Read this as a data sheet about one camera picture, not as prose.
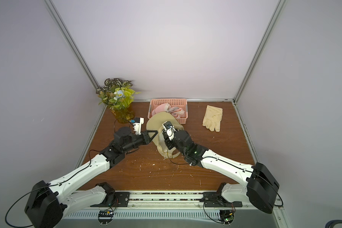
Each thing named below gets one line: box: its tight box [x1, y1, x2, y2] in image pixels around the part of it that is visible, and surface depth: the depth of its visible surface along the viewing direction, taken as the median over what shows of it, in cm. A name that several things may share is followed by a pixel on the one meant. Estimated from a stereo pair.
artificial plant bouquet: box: [95, 77, 142, 110], surface depth 100 cm
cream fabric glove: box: [202, 104, 223, 133], surface depth 109 cm
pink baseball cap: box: [152, 103, 185, 118], surface depth 105 cm
